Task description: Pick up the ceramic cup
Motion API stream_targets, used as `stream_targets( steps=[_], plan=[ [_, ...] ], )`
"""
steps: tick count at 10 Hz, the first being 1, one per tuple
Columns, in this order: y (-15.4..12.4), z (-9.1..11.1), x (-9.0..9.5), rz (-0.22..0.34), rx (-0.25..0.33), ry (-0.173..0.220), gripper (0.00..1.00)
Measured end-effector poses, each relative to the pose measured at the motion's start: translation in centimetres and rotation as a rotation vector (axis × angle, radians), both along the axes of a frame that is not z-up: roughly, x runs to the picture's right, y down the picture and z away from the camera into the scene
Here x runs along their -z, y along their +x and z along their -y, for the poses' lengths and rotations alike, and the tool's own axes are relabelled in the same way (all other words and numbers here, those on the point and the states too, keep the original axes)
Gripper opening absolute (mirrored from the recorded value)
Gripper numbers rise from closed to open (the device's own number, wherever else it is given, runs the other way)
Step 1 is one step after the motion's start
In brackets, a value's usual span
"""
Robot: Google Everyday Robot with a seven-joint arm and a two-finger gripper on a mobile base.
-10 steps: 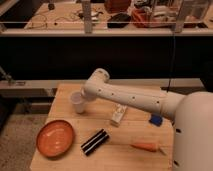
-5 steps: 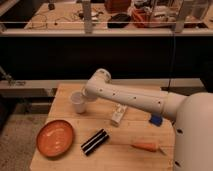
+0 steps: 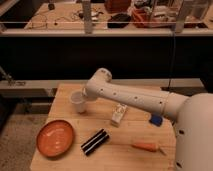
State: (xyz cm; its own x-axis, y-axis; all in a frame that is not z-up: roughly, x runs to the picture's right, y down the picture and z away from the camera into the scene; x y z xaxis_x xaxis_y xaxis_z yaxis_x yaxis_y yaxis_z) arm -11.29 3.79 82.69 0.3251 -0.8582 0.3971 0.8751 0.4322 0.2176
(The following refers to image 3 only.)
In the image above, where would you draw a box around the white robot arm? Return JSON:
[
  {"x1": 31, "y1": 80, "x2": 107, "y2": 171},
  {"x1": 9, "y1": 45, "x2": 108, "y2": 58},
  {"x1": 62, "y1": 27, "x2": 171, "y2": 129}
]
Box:
[{"x1": 83, "y1": 68, "x2": 213, "y2": 171}]

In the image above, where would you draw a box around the white bottle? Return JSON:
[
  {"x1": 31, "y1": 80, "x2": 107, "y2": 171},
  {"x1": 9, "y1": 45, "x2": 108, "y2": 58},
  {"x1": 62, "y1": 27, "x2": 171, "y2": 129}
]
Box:
[{"x1": 111, "y1": 104, "x2": 127, "y2": 127}]

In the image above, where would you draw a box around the black white striped block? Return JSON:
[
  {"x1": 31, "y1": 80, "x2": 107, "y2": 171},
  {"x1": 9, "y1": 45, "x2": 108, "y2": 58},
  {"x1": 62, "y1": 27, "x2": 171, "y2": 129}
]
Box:
[{"x1": 81, "y1": 129, "x2": 109, "y2": 156}]

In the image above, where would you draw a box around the blue sponge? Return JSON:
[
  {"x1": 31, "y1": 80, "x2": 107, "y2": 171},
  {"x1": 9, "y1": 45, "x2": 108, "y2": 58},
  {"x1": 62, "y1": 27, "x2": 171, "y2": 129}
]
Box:
[{"x1": 149, "y1": 115, "x2": 163, "y2": 127}]

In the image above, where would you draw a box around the black case on bench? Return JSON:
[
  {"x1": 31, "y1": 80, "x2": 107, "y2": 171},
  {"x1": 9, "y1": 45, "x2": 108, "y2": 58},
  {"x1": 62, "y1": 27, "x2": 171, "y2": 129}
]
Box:
[{"x1": 107, "y1": 13, "x2": 131, "y2": 28}]

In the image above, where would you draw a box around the orange plate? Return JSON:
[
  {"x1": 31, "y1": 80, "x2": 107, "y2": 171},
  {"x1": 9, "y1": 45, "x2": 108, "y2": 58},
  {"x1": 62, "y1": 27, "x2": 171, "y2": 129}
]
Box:
[{"x1": 36, "y1": 120, "x2": 74, "y2": 157}]

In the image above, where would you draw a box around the orange carrot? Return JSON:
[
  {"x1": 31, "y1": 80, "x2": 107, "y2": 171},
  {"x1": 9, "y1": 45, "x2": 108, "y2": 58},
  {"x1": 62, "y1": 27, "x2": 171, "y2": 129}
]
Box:
[{"x1": 131, "y1": 142, "x2": 165, "y2": 155}]

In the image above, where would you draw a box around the dark red container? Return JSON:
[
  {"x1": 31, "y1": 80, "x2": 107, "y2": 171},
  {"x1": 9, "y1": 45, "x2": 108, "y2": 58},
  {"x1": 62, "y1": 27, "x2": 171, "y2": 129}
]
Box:
[{"x1": 104, "y1": 0, "x2": 131, "y2": 13}]

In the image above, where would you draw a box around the blue hanging cable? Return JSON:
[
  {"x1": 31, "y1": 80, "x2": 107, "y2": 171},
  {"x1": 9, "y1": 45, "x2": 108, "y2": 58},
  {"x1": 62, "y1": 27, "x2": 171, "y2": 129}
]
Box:
[{"x1": 165, "y1": 29, "x2": 177, "y2": 93}]

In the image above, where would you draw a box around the left metal post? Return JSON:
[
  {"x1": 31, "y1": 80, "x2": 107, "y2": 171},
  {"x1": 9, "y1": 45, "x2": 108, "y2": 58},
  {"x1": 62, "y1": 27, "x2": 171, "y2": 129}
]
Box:
[{"x1": 82, "y1": 0, "x2": 93, "y2": 34}]

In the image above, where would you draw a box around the metal post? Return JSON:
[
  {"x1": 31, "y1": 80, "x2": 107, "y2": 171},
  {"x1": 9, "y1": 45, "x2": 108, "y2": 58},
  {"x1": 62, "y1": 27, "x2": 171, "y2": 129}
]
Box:
[
  {"x1": 174, "y1": 0, "x2": 194, "y2": 33},
  {"x1": 82, "y1": 0, "x2": 93, "y2": 34}
]

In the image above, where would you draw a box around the metal rail beam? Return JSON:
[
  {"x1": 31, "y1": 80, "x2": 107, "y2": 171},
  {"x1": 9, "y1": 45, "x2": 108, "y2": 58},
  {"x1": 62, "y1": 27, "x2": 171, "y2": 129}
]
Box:
[{"x1": 0, "y1": 78, "x2": 205, "y2": 98}]

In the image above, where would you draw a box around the right metal post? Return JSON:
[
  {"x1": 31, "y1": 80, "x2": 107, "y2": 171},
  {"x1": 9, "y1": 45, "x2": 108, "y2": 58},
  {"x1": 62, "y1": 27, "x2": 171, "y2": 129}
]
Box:
[{"x1": 174, "y1": 0, "x2": 194, "y2": 33}]

